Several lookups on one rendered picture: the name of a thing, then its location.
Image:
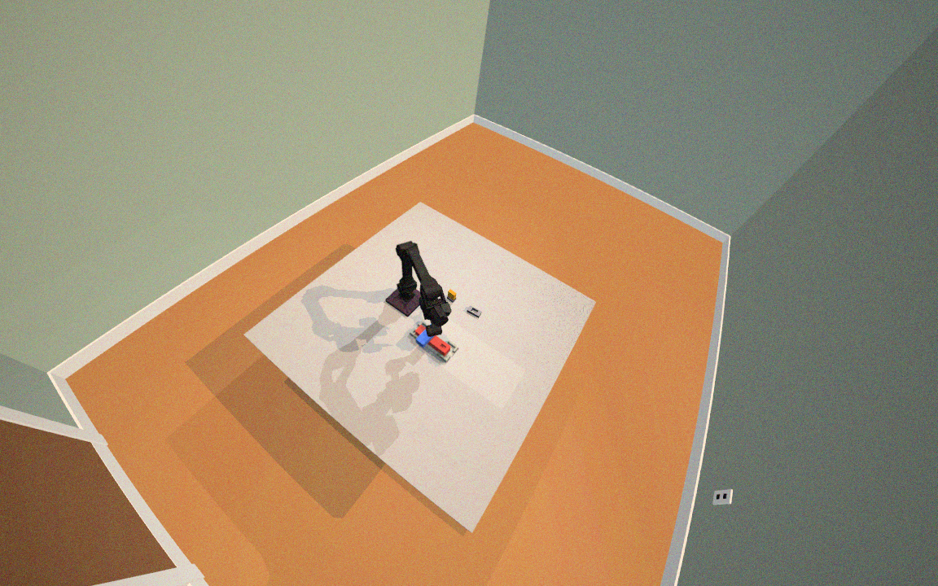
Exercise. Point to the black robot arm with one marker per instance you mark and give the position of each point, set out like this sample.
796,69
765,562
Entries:
438,309

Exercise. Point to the red bar with two rectangular sockets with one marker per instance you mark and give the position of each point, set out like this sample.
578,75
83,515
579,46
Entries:
435,343

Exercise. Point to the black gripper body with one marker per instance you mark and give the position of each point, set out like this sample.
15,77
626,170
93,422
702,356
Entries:
431,330

